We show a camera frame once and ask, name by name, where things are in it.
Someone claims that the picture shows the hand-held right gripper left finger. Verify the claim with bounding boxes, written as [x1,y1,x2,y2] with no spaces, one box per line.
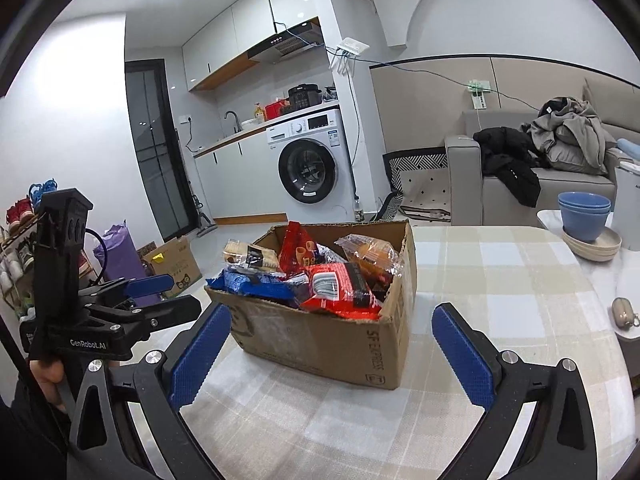
[67,302,236,480]

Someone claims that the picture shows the grey sofa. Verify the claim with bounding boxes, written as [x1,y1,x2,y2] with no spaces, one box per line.
[445,77,640,226]

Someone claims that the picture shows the beige earbud case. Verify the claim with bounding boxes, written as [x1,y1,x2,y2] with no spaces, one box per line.
[612,297,640,330]

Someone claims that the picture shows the red sneaker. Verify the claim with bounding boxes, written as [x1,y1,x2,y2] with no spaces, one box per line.
[6,197,35,226]

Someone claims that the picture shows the blue bowl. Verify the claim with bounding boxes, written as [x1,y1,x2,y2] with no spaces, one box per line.
[560,207,611,242]
[557,191,612,213]

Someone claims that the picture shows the blue sneaker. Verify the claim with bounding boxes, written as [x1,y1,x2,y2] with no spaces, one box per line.
[29,179,58,211]

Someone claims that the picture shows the brown cracker packet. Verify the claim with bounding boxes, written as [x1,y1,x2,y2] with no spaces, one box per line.
[222,239,280,270]

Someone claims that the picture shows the shoe rack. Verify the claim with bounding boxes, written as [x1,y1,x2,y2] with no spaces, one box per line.
[0,178,96,318]

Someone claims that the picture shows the checkered beige tablecloth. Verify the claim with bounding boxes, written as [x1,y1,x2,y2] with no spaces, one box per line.
[177,225,631,480]

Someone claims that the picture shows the range hood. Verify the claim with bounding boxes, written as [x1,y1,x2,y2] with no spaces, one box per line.
[247,22,323,65]

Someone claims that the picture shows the brown cardboard box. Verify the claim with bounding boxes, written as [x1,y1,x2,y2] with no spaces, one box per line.
[204,220,418,391]

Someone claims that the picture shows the white washing machine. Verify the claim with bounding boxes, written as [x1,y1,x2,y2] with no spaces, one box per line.
[265,107,357,221]

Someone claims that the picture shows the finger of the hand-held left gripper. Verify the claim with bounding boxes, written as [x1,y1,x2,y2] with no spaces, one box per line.
[107,295,202,336]
[80,274,174,312]

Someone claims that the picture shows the white lower cabinet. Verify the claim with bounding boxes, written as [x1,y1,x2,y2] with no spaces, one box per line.
[192,132,286,221]

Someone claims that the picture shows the beige plates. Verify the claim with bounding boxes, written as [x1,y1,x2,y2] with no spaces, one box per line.
[560,225,623,262]

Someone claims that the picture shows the red triangular snack bag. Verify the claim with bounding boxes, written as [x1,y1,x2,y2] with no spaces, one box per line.
[277,221,321,276]

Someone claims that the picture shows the white upper cabinet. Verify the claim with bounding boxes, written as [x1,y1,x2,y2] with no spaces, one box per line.
[181,0,321,92]

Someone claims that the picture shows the person's left forearm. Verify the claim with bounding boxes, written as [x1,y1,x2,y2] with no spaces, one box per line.
[0,370,71,480]

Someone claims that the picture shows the black pressure cooker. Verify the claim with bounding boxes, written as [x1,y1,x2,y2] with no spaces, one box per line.
[287,84,322,110]

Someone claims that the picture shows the white router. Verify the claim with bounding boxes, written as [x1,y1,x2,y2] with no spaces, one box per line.
[328,37,370,75]

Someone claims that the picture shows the patterned black white cushion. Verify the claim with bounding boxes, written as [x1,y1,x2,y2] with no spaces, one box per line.
[382,149,451,223]

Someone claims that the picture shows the grey clothes pile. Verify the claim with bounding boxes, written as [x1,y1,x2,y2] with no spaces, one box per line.
[520,96,620,176]

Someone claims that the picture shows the red black snack packet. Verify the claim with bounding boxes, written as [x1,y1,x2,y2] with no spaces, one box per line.
[300,261,383,322]

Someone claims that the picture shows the white cabinet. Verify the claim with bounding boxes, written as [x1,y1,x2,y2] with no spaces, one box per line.
[192,132,286,221]
[181,0,321,92]

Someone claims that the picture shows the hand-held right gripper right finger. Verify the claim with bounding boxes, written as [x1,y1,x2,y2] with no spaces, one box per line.
[431,302,598,480]

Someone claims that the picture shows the blue snack packet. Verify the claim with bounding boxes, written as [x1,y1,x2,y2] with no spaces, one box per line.
[207,266,313,306]

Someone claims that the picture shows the clear bread packet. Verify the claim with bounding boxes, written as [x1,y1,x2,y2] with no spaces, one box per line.
[335,234,405,286]

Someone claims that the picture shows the black jacket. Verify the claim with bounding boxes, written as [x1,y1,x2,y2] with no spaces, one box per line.
[472,126,543,207]

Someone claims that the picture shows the purple bag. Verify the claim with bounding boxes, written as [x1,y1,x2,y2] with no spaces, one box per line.
[102,220,148,283]

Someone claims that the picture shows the grey floor mop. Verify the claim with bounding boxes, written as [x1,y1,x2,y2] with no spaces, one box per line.
[189,180,217,239]

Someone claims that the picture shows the white wall socket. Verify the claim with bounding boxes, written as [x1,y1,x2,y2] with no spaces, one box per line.
[467,79,492,110]

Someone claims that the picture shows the dark glass door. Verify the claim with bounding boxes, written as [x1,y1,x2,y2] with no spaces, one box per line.
[124,59,193,243]

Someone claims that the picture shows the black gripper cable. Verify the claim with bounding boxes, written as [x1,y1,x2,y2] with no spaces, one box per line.
[84,227,109,287]

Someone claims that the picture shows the person's left hand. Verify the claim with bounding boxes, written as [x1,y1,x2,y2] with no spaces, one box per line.
[29,359,69,414]

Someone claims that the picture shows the printed cardboard box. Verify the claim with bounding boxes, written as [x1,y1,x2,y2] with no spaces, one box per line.
[141,236,203,298]

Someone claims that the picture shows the dark wall cable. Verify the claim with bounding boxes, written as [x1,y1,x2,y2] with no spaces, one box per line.
[325,45,543,111]

